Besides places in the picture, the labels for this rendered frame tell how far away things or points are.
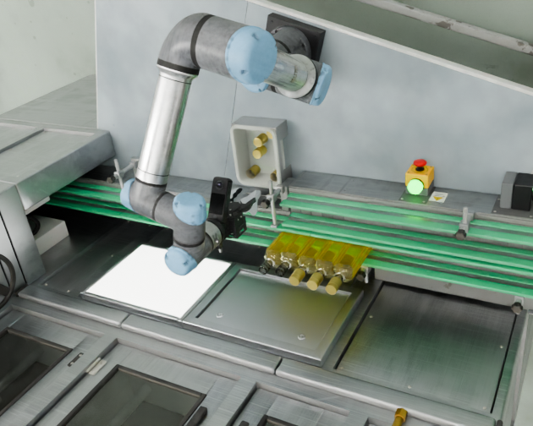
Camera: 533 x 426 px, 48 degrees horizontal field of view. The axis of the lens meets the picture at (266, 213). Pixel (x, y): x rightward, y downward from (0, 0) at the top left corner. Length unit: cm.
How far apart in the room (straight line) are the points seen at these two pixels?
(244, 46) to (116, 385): 104
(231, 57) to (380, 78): 69
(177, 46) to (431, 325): 108
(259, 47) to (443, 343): 100
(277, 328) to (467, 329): 55
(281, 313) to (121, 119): 105
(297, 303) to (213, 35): 94
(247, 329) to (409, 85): 86
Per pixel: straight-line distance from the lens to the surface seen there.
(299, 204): 188
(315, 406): 165
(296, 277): 177
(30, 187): 227
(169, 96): 136
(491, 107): 180
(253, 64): 127
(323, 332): 179
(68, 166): 238
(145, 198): 141
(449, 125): 184
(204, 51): 130
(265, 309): 189
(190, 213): 134
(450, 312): 192
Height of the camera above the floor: 242
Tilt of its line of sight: 48 degrees down
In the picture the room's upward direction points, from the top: 136 degrees counter-clockwise
